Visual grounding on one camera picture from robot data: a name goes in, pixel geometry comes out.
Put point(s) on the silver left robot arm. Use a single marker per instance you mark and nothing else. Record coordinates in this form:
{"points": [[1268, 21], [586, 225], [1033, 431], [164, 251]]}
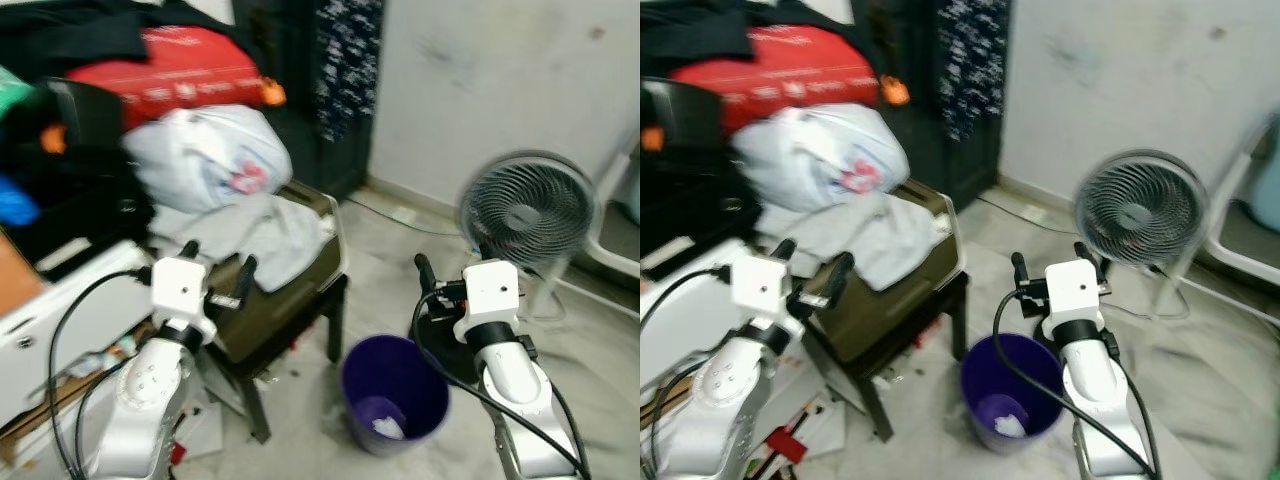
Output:
{"points": [[145, 400], [730, 400]]}

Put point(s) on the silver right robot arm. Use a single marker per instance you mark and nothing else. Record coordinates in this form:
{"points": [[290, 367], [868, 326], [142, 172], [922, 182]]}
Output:
{"points": [[520, 390], [1100, 390]]}

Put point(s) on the grey cloth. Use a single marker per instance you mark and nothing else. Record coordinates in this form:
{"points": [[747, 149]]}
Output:
{"points": [[870, 235], [250, 235]]}

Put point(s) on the dark olive chair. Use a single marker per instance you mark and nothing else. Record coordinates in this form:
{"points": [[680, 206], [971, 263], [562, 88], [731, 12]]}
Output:
{"points": [[290, 300], [900, 300]]}

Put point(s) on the grey round floor fan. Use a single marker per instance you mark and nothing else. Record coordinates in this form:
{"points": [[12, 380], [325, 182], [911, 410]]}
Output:
{"points": [[530, 210], [1140, 210]]}

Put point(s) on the purple waste bin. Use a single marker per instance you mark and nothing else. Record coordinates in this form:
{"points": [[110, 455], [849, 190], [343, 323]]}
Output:
{"points": [[1010, 375], [395, 380]]}

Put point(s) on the black bag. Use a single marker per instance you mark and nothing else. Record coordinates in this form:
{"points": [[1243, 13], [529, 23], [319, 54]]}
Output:
{"points": [[80, 200], [700, 200]]}

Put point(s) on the white plastic bag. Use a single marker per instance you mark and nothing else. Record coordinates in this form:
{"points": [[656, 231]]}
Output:
{"points": [[200, 155], [810, 155]]}

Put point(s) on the white storage box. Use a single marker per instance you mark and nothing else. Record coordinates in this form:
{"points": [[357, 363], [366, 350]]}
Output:
{"points": [[680, 320], [60, 320]]}

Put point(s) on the white plastic chair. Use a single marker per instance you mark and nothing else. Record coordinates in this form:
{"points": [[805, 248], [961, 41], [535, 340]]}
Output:
{"points": [[1245, 230], [615, 230]]}

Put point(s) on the black wardrobe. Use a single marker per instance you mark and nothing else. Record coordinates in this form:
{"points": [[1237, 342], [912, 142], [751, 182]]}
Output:
{"points": [[290, 130], [915, 140]]}

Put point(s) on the small orange object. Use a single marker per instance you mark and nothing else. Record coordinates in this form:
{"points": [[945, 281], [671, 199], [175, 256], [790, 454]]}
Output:
{"points": [[274, 93], [895, 92]]}

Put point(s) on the blue cloth item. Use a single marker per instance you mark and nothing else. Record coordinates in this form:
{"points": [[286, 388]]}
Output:
{"points": [[15, 200]]}

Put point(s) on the dark white-patterned hanging cloth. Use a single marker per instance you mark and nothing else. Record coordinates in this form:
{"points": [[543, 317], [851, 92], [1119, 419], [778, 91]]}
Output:
{"points": [[350, 60], [975, 60]]}

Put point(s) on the black folded garment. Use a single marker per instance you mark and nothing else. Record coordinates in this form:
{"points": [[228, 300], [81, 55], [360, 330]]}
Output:
{"points": [[700, 30], [70, 35]]}

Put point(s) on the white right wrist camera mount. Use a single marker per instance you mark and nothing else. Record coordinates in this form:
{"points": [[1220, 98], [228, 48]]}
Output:
{"points": [[490, 295], [1073, 295]]}

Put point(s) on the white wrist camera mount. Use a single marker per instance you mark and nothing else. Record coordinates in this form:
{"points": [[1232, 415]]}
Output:
{"points": [[762, 295], [1073, 295], [180, 295], [490, 295]]}

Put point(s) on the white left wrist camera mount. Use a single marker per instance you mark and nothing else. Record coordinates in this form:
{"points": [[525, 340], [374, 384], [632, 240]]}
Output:
{"points": [[762, 295], [180, 295]]}

